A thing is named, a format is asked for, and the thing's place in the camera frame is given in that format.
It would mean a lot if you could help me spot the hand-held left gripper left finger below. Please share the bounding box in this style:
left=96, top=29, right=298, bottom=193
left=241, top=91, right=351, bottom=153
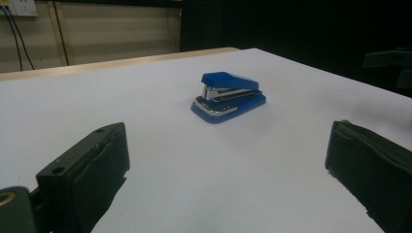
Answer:
left=35, top=121, right=131, bottom=233

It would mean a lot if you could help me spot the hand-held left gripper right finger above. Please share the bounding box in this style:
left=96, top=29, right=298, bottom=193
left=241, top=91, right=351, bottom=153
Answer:
left=325, top=119, right=412, bottom=233

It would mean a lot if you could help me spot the blue stapler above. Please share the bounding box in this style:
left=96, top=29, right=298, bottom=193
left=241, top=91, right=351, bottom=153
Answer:
left=189, top=71, right=267, bottom=124

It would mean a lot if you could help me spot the wooden table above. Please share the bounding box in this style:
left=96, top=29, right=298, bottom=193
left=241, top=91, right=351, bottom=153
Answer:
left=0, top=47, right=241, bottom=83

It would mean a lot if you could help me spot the black curtain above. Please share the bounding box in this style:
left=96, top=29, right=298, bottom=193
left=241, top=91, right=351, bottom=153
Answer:
left=179, top=0, right=412, bottom=98

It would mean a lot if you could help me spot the white table board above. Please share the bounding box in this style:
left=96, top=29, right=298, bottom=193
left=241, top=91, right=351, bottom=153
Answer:
left=0, top=48, right=412, bottom=233

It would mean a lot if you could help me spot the black wall cable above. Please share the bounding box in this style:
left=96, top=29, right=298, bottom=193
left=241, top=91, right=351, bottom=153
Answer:
left=8, top=9, right=36, bottom=71
left=0, top=6, right=24, bottom=72

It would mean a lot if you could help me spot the white wall socket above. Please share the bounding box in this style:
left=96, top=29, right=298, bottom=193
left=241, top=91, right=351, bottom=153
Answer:
left=0, top=0, right=39, bottom=17

